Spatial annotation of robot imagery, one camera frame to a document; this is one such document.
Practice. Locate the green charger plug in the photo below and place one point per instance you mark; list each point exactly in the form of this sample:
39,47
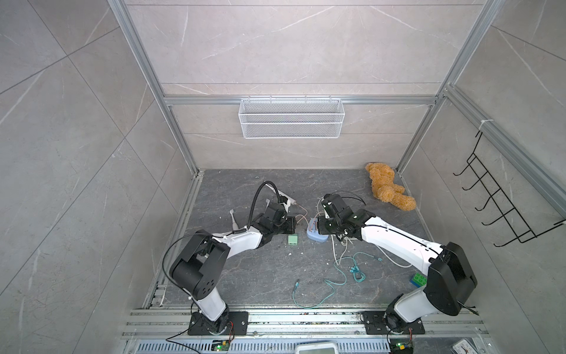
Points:
292,240

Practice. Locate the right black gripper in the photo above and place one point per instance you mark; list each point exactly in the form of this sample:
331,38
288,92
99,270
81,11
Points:
321,226

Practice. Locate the green toy brick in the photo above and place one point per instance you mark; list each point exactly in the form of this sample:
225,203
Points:
419,280

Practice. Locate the black wire hook rack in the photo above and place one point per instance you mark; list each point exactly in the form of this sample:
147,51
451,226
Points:
506,210

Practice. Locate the white wire mesh basket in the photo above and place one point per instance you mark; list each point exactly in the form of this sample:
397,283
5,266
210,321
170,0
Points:
288,118

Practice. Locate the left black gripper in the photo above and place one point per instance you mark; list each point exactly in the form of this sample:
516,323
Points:
292,223

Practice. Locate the blue power strip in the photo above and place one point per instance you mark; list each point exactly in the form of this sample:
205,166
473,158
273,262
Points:
313,233

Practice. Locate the brown teddy bear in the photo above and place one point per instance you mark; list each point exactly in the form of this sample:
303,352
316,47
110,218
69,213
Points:
384,189

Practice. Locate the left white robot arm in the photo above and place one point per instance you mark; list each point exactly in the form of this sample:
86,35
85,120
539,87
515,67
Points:
198,267

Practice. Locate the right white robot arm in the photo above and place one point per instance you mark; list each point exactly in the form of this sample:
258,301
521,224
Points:
450,278

